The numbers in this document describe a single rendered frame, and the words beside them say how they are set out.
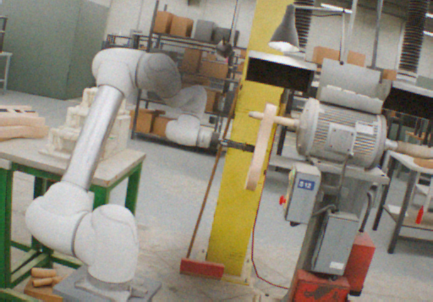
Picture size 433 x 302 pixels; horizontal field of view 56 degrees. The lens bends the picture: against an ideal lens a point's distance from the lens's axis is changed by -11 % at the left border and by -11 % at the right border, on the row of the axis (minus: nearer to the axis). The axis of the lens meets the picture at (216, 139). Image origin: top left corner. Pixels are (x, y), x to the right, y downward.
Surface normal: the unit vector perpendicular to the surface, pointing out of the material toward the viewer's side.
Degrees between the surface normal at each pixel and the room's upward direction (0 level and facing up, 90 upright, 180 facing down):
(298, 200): 90
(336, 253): 90
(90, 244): 84
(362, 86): 90
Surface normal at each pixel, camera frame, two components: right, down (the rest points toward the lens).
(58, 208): -0.01, -0.46
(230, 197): -0.11, 0.16
